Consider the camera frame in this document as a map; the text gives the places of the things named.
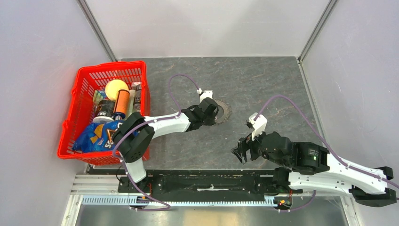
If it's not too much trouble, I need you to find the blue Doritos chip bag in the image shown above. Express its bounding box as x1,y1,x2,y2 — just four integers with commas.
72,120,125,153

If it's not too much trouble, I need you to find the colourful small box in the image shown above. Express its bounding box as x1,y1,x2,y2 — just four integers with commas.
92,89,107,103

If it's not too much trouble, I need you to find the purple cable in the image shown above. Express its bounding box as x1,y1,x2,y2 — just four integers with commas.
112,73,202,211
254,95,399,189

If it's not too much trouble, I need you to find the black can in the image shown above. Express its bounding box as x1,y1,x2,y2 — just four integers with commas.
92,99,115,124

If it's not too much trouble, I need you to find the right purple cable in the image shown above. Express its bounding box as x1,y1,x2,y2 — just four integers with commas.
254,95,399,189

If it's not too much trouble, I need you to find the clear green bottle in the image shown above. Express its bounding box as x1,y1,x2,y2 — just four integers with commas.
125,81,142,120

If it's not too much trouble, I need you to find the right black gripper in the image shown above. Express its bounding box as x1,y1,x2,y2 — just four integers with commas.
230,125,289,168

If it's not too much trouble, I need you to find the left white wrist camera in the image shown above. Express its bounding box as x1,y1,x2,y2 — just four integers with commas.
197,89,213,103

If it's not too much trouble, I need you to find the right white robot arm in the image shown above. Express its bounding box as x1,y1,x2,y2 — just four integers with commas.
231,132,397,207

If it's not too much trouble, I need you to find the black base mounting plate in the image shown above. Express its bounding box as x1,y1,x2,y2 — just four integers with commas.
137,169,291,202

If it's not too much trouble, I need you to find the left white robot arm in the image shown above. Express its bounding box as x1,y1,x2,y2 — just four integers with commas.
112,97,218,192

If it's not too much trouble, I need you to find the yellow ball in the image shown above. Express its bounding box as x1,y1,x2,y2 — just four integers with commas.
104,79,128,100

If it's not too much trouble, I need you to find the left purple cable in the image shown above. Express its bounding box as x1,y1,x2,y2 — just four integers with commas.
112,73,202,211

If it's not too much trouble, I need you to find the orange cylinder bottle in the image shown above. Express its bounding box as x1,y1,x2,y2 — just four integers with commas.
113,89,130,120

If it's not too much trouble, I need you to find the red plastic basket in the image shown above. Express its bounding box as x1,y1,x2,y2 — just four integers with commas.
57,61,151,165

